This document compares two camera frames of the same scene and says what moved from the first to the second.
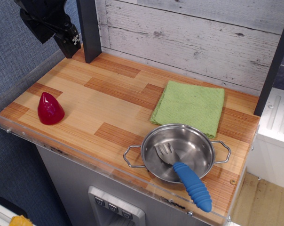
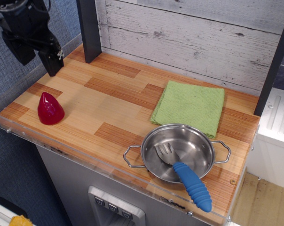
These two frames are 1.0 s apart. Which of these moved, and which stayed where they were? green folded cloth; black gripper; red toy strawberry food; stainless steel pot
Moved: black gripper
Stayed: red toy strawberry food; stainless steel pot; green folded cloth
